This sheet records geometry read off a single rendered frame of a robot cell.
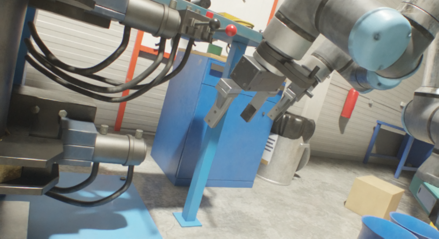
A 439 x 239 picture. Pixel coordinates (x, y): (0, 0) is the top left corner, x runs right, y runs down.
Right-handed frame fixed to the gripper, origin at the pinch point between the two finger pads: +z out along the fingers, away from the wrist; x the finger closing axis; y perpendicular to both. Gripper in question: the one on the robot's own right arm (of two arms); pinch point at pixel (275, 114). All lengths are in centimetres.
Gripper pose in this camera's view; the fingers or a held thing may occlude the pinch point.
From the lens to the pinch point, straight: 95.5
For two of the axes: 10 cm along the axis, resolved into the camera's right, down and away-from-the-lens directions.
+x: 2.2, 0.3, 9.8
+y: 7.2, 6.7, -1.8
